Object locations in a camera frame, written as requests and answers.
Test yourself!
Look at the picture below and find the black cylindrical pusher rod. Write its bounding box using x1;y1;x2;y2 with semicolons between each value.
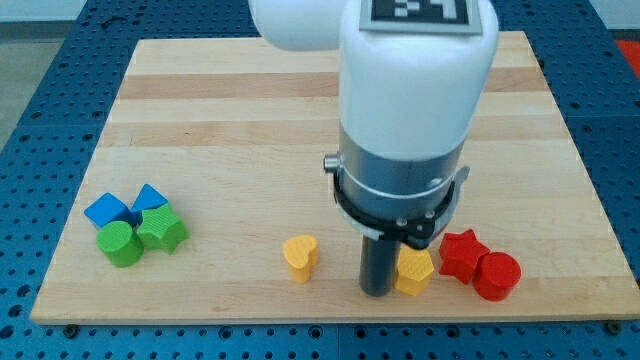
359;236;400;297

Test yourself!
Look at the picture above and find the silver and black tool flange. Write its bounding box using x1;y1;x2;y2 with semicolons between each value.
324;129;469;249

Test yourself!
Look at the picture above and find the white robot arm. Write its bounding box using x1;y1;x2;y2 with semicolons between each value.
249;0;499;296

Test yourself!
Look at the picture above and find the yellow hexagon block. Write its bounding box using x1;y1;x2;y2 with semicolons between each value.
393;247;435;296

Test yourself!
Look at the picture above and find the yellow heart block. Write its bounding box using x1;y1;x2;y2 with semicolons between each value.
282;235;319;283

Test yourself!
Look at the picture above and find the red star block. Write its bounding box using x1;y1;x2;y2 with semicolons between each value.
439;229;490;285

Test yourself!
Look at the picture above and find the red cylinder block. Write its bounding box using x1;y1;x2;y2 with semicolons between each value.
473;252;522;301

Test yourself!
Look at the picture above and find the wooden board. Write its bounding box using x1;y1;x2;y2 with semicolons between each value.
31;31;639;326

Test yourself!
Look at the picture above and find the black white fiducial marker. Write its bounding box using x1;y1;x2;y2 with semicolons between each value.
359;0;483;35

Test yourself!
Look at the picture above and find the green star block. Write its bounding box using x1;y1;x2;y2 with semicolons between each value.
137;203;190;255

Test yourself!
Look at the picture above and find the blue cube block right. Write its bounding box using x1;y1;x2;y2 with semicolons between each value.
131;183;168;213

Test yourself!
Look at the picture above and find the blue cube block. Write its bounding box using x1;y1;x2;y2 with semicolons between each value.
131;183;168;213
84;193;135;228

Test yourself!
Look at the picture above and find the green cylinder block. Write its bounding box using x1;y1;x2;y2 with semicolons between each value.
96;221;144;268

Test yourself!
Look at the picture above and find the blue cube block left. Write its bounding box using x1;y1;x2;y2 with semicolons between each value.
84;193;135;228

